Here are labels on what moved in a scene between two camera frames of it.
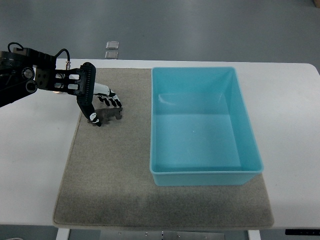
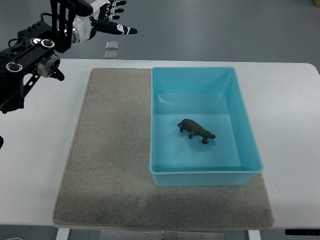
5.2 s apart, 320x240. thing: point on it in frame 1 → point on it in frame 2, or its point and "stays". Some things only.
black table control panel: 302,232 stays
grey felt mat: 107,182 stays
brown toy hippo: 106,115 → 193,128
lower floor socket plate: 112,54 stays
